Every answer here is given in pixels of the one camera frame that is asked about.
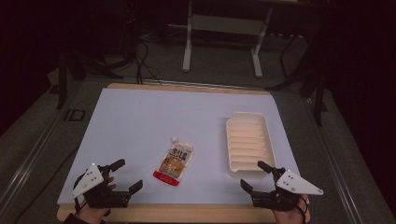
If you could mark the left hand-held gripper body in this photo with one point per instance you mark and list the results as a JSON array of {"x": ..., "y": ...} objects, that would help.
[{"x": 88, "y": 182}]

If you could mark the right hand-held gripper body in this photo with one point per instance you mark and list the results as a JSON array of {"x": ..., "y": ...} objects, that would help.
[{"x": 292, "y": 184}]

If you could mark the cream ribbed plastic tray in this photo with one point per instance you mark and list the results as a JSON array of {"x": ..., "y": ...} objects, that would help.
[{"x": 249, "y": 143}]

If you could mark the white and red spout pouch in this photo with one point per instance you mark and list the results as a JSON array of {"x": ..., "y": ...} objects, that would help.
[{"x": 174, "y": 163}]

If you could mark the person's right hand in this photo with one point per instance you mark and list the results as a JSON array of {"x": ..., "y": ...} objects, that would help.
[{"x": 289, "y": 216}]

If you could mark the person's left hand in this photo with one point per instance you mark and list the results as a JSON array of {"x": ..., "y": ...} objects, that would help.
[{"x": 93, "y": 215}]

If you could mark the pale blue table mat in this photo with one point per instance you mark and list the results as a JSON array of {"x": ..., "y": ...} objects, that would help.
[{"x": 155, "y": 118}]

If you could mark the black metal stand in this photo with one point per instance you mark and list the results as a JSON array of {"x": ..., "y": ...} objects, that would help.
[
  {"x": 317, "y": 93},
  {"x": 63, "y": 81}
]

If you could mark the black rectangular floor bracket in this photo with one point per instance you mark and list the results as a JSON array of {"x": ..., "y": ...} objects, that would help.
[{"x": 74, "y": 115}]

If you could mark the white metal desk frame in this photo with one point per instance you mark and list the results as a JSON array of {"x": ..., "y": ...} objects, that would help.
[{"x": 224, "y": 25}]

